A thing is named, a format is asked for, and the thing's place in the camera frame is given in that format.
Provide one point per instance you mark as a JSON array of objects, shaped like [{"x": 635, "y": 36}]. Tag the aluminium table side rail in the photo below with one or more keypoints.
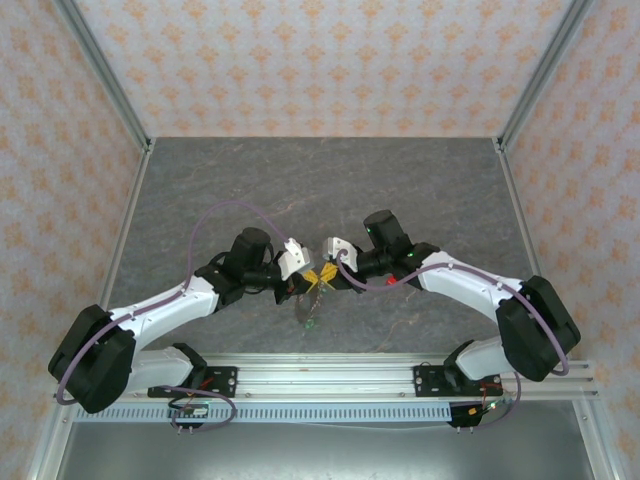
[
  {"x": 513, "y": 190},
  {"x": 132, "y": 190}
]

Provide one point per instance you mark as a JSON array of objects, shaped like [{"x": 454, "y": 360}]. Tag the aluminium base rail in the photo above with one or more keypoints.
[{"x": 325, "y": 380}]

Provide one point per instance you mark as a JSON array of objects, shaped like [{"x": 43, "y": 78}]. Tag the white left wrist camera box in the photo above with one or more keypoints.
[{"x": 295, "y": 260}]

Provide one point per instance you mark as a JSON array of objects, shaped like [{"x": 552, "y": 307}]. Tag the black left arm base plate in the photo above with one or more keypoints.
[{"x": 222, "y": 380}]

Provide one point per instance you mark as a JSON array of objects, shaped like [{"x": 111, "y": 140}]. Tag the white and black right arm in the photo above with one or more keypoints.
[{"x": 470, "y": 290}]

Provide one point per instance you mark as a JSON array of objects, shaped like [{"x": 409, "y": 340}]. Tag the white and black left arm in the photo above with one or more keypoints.
[{"x": 165, "y": 305}]

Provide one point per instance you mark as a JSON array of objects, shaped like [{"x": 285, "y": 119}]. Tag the grey metal sheet tray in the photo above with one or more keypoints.
[{"x": 325, "y": 455}]

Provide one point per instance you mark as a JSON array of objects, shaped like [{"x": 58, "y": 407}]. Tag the green plastic key tag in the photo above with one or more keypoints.
[{"x": 310, "y": 325}]

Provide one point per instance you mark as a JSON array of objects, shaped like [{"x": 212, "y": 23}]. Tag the aluminium frame leg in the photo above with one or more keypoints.
[
  {"x": 599, "y": 445},
  {"x": 49, "y": 445}
]

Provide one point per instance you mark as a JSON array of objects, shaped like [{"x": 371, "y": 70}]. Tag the aluminium frame post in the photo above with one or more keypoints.
[
  {"x": 102, "y": 70},
  {"x": 543, "y": 70}
]

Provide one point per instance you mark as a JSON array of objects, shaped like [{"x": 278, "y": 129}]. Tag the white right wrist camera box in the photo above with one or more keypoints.
[{"x": 332, "y": 245}]

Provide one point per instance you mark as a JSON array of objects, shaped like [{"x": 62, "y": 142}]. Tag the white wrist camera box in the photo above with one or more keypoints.
[
  {"x": 332, "y": 245},
  {"x": 295, "y": 260}
]

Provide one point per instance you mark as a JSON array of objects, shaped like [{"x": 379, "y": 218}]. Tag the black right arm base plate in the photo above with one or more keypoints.
[{"x": 430, "y": 382}]

